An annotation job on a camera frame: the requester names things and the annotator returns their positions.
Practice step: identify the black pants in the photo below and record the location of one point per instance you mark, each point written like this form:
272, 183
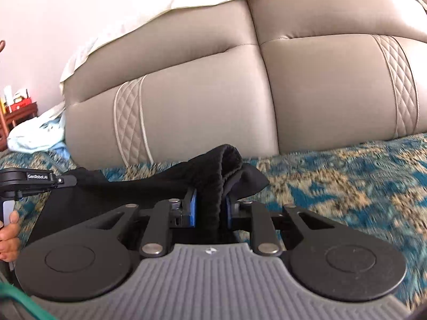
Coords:
213, 180

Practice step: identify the beige leather padded headboard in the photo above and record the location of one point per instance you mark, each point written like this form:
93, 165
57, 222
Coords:
200, 106

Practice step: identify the white cloth headboard cover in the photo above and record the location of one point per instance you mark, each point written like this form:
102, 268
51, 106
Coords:
150, 3

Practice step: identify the dark wooden nightstand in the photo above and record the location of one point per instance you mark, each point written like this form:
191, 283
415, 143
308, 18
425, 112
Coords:
20, 118

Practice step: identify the person's left hand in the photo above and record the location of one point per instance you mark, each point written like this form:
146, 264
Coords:
9, 240

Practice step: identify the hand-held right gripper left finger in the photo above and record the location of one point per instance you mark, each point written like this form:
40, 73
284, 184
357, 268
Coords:
192, 208

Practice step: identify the red box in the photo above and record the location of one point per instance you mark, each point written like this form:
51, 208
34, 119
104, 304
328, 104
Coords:
20, 105

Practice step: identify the light blue cloth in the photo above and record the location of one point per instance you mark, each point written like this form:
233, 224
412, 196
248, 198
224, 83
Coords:
33, 136

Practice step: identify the teal gold patterned blanket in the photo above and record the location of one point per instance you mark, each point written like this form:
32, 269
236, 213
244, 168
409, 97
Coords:
333, 180

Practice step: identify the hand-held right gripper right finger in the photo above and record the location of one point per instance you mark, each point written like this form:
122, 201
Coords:
229, 212

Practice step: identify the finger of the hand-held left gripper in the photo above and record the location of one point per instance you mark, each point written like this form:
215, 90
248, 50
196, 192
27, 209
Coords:
66, 180

